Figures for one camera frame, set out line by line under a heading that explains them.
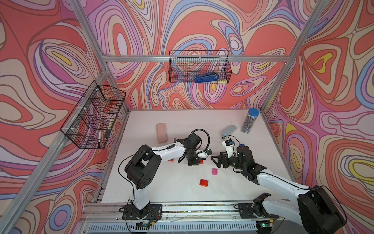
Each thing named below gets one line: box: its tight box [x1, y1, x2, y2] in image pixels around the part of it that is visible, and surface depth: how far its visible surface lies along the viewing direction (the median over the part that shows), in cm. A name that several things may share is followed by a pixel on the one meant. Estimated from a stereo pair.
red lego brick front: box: [199, 178, 209, 188], surface depth 84 cm
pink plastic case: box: [156, 122, 168, 144], surface depth 103 cm
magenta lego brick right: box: [211, 168, 219, 176], surface depth 88 cm
